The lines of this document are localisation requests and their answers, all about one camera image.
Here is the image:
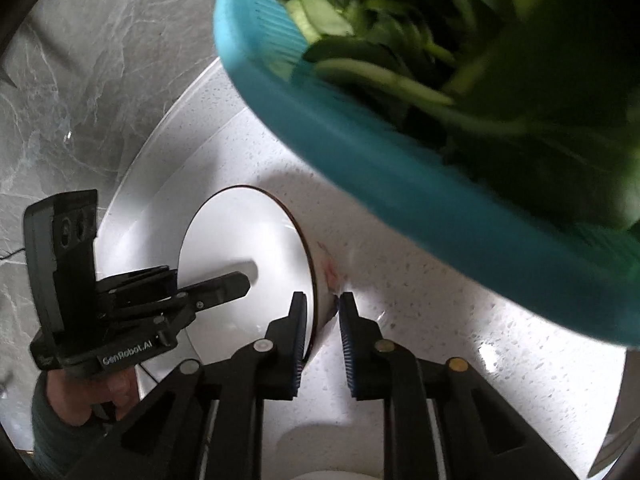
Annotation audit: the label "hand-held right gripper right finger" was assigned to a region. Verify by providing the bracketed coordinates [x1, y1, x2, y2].
[337, 291, 547, 480]

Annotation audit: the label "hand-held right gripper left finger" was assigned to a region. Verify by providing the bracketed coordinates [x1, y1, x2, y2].
[97, 291, 309, 480]

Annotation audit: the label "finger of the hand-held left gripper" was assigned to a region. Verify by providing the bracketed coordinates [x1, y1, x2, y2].
[97, 266, 180, 306]
[172, 271, 251, 315]

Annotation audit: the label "green leafy vegetables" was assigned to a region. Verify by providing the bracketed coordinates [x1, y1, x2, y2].
[235, 0, 640, 233]

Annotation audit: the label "person's left hand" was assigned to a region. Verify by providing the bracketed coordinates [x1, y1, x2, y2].
[47, 366, 142, 427]

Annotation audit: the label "large red-rimmed white bowl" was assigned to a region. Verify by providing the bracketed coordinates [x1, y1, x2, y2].
[177, 186, 353, 363]

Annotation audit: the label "white round dish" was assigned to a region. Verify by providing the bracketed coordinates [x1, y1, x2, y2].
[287, 467, 359, 480]

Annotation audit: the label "teal plastic colander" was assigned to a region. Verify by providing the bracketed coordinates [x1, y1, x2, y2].
[213, 0, 640, 348]

